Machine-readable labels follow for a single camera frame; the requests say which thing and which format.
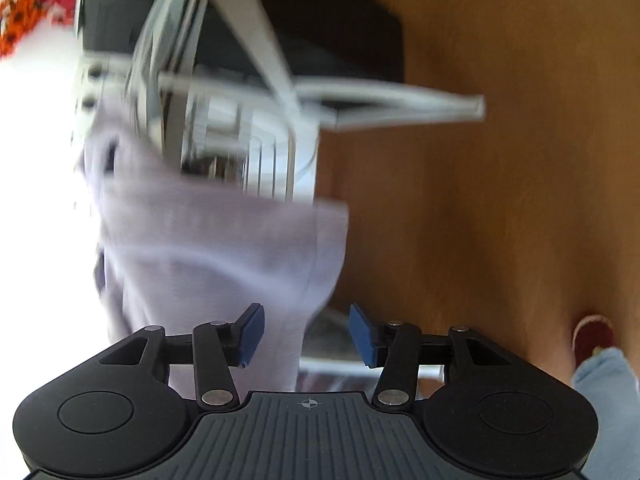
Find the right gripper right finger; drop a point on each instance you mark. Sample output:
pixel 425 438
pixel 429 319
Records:
pixel 393 347

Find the orange flowers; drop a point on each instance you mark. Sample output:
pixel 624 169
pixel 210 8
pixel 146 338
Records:
pixel 19 18

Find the black chair back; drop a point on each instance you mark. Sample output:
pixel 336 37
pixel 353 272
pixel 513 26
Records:
pixel 319 38

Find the red slipper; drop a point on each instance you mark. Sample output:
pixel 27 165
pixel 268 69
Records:
pixel 592 334

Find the lavender ribbed jacket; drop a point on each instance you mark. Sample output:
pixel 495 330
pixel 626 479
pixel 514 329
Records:
pixel 178 251

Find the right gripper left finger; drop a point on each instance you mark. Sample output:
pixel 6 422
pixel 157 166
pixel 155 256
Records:
pixel 218 347

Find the light blue fuzzy sleeve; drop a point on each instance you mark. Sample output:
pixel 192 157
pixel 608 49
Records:
pixel 610 385

